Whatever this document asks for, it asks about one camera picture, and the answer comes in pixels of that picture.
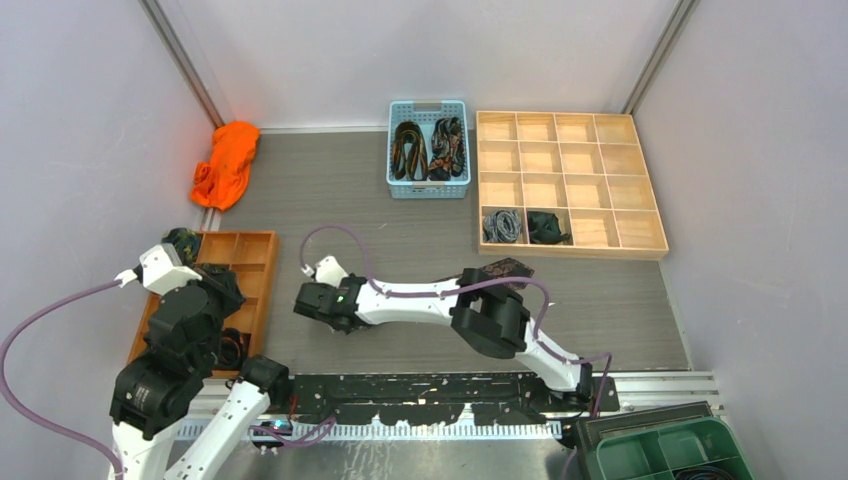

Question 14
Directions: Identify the brown paisley patterned tie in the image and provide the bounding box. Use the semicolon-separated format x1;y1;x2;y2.
479;257;535;278

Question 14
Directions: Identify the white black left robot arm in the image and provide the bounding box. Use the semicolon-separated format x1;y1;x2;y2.
110;243;292;479

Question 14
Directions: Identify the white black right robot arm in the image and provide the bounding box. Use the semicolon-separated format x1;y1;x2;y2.
293;256;595;411

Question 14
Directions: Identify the black orange rolled tie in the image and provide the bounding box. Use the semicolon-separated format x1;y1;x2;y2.
215;327;251;371

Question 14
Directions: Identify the blue yellow rolled tie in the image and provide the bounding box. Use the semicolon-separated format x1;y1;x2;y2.
162;227;202;265

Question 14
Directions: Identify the orange cloth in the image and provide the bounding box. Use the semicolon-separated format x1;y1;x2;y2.
189;121;260;211

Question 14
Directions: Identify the orange striped dark tie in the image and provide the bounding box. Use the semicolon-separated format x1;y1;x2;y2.
390;121;428;181

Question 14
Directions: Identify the grey patterned rolled tie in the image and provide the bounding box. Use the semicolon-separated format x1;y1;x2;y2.
481;209;523;244

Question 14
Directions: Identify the red floral dark tie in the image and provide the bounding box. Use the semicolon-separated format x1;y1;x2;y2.
428;117;466;181

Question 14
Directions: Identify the light blue plastic basket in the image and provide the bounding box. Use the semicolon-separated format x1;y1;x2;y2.
386;100;473;199

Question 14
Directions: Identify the dark green rolled tie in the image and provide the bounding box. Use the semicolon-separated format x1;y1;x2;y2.
526;210;572;245

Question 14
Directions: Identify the dark framed box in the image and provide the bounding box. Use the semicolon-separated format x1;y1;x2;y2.
571;401;713;479

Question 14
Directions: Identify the light wooden compartment tray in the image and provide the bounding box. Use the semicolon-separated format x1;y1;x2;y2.
476;111;669;260

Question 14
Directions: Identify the green plastic bin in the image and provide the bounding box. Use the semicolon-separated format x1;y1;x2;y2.
585;417;754;479

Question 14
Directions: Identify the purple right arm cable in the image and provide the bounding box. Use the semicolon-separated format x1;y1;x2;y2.
299;225;614;480

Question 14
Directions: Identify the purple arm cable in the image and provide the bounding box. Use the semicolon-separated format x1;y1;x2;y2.
299;225;614;480
0;278;339;478

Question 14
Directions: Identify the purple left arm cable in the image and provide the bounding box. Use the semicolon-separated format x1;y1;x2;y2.
0;278;339;478

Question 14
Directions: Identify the perforated aluminium rail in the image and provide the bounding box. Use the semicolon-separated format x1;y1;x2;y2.
175;419;563;443

